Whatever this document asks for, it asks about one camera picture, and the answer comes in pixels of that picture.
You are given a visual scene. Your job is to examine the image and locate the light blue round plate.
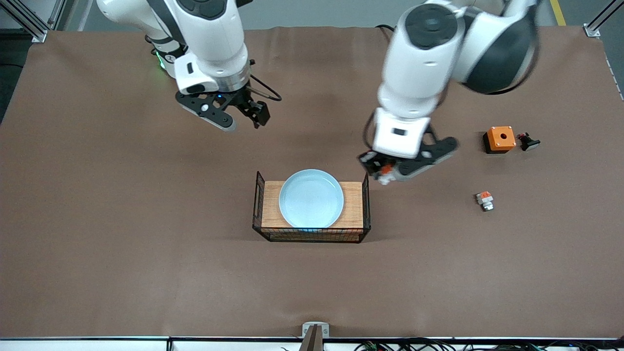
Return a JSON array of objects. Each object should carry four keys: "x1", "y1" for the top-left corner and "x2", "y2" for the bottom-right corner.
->
[{"x1": 278, "y1": 169, "x2": 345, "y2": 230}]

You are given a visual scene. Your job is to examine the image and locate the black push button head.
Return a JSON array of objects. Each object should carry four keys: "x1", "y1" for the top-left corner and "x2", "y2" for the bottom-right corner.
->
[{"x1": 517, "y1": 132, "x2": 541, "y2": 152}]

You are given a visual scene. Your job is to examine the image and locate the wooden board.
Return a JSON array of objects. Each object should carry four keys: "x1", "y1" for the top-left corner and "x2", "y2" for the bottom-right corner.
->
[{"x1": 261, "y1": 181, "x2": 364, "y2": 229}]

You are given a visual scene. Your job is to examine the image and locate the brown table cover sheet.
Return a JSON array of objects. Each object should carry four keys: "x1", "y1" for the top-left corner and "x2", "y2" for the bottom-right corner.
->
[{"x1": 0, "y1": 25, "x2": 624, "y2": 339}]

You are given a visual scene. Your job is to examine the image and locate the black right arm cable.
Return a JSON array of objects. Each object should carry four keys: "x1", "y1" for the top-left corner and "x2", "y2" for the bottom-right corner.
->
[{"x1": 249, "y1": 73, "x2": 282, "y2": 102}]

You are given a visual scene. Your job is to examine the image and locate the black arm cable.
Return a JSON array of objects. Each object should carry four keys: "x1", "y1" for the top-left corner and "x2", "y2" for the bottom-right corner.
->
[
  {"x1": 363, "y1": 109, "x2": 379, "y2": 150},
  {"x1": 249, "y1": 73, "x2": 282, "y2": 102}
]

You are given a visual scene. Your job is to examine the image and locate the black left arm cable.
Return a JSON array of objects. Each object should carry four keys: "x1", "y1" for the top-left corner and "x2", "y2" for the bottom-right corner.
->
[{"x1": 363, "y1": 109, "x2": 379, "y2": 150}]

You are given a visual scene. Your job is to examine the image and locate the wooden tray with wire sides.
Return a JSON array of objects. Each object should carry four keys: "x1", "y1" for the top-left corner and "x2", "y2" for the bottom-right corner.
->
[{"x1": 252, "y1": 171, "x2": 371, "y2": 244}]

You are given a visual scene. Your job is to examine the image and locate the orange button enclosure box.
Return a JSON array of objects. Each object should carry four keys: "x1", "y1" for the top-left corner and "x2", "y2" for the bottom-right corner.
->
[{"x1": 483, "y1": 126, "x2": 517, "y2": 155}]

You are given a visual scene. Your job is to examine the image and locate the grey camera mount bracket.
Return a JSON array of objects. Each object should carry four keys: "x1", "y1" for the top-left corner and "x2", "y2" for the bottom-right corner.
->
[{"x1": 298, "y1": 322, "x2": 330, "y2": 351}]

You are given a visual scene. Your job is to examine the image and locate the black cable tangle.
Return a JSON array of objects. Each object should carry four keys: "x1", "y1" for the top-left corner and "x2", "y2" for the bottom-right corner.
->
[{"x1": 355, "y1": 338, "x2": 624, "y2": 351}]

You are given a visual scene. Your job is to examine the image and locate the aluminium frame profile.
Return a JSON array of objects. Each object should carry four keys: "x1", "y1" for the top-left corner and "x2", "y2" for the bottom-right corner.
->
[
  {"x1": 0, "y1": 0, "x2": 49, "y2": 43},
  {"x1": 584, "y1": 0, "x2": 624, "y2": 38}
]

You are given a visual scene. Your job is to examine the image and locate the white table edge rail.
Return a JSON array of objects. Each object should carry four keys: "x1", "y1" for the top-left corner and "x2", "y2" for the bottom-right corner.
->
[{"x1": 0, "y1": 336, "x2": 624, "y2": 351}]

